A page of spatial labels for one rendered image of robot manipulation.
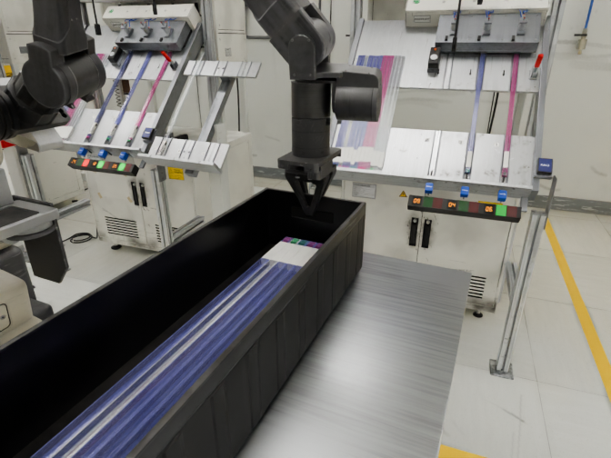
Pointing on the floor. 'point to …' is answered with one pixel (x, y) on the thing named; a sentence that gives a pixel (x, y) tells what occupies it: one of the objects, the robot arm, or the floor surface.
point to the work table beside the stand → (373, 370)
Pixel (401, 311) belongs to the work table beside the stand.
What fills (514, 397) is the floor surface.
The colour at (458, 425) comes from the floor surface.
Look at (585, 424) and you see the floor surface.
